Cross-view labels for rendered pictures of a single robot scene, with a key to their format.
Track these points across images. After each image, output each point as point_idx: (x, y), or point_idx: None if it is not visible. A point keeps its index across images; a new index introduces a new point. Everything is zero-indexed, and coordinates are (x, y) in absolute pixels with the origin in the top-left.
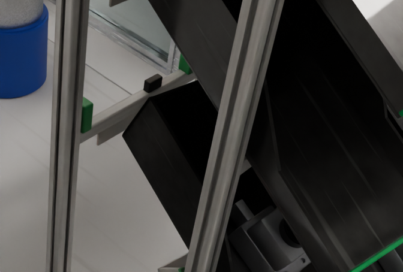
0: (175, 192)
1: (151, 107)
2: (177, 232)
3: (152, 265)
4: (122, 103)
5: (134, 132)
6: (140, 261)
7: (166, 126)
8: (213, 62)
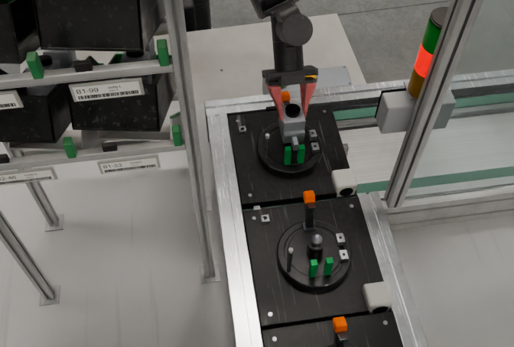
0: (167, 92)
1: (157, 86)
2: (37, 338)
3: (80, 322)
4: (140, 146)
5: (160, 115)
6: (84, 330)
7: (160, 77)
8: (155, 10)
